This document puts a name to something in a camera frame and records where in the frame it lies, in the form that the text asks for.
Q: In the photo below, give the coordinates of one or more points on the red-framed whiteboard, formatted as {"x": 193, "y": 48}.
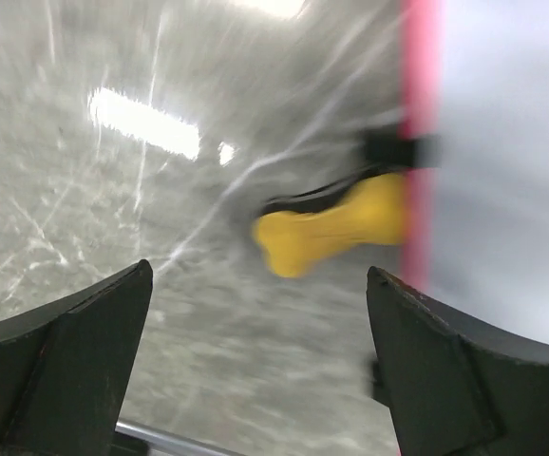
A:
{"x": 476, "y": 95}

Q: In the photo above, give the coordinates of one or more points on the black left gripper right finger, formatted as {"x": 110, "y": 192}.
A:
{"x": 454, "y": 384}

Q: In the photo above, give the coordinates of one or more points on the aluminium rail frame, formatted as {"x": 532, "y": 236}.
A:
{"x": 164, "y": 442}

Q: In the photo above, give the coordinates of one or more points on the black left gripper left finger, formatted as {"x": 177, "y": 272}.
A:
{"x": 65, "y": 368}

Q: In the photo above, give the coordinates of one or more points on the yellow bone-shaped eraser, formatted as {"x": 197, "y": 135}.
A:
{"x": 374, "y": 211}

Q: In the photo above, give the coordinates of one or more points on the black whiteboard foot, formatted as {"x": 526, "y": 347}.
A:
{"x": 391, "y": 149}

